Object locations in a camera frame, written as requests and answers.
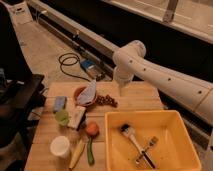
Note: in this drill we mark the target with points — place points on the black side stand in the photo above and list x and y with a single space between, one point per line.
14 114

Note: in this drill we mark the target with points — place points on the green cup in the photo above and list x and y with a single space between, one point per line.
62 117

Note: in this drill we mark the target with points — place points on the orange tomato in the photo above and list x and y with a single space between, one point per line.
92 129

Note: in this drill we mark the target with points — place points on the terracotta bowl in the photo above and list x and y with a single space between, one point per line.
77 93

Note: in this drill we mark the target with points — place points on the white scrub block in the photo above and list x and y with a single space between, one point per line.
76 117

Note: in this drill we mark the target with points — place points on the green chili pepper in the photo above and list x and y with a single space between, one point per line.
90 156

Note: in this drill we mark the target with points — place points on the dark red grape bunch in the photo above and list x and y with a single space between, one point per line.
106 100

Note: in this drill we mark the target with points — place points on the blue sponge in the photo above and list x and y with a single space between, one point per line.
60 103

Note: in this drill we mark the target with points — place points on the silver metal fork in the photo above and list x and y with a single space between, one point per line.
153 141

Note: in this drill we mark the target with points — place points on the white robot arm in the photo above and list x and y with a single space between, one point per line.
193 93

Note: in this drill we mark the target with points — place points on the black handled knife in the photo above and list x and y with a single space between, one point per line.
149 161

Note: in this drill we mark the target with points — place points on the yellow plastic bin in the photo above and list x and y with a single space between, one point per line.
148 141

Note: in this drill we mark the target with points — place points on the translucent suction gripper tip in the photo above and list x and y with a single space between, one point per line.
122 87

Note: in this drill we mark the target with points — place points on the metal floor rail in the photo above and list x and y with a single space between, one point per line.
88 36

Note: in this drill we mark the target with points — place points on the blue power box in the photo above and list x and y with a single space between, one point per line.
92 69

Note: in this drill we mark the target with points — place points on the light blue cloth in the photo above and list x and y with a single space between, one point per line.
87 94

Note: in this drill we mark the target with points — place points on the white pastry brush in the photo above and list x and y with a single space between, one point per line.
129 132

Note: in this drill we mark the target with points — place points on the white cup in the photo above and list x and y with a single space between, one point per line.
60 147

